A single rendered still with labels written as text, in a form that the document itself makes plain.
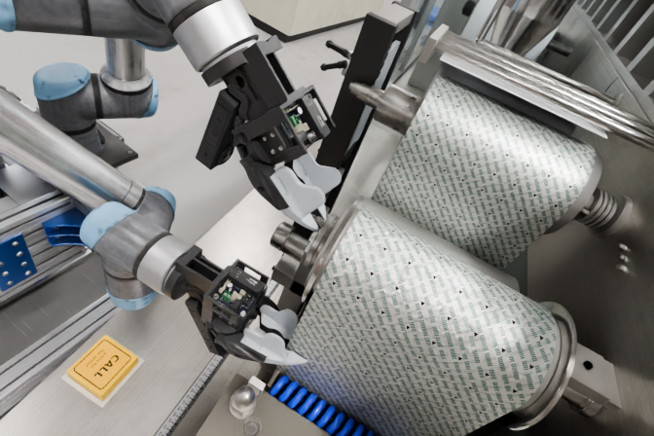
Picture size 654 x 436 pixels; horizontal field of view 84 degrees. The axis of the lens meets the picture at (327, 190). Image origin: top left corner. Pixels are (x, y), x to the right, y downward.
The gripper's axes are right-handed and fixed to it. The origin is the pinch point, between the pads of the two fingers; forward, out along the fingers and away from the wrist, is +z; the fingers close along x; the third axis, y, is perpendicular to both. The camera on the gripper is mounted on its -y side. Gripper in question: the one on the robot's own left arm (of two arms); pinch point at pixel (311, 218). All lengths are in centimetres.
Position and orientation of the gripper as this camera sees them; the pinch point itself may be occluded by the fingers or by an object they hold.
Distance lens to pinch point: 45.0
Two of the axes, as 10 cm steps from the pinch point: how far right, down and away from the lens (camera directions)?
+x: 4.1, -5.2, 7.5
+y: 7.7, -2.3, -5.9
